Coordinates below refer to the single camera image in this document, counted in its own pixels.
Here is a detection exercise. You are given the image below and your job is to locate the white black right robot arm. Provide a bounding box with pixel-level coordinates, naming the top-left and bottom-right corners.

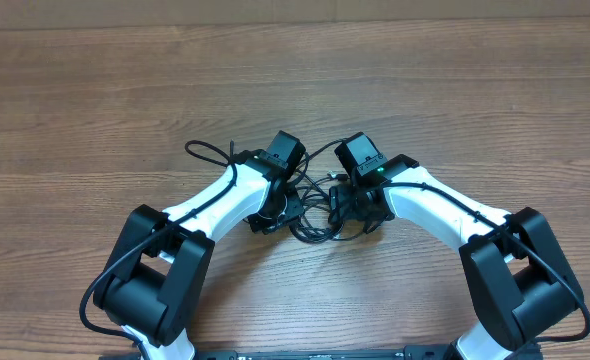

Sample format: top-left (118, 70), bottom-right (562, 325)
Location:
top-left (330, 147), bottom-right (590, 359)

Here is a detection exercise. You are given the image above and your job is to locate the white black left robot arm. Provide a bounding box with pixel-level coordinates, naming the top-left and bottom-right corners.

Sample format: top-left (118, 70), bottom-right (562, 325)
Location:
top-left (79, 145), bottom-right (308, 359)

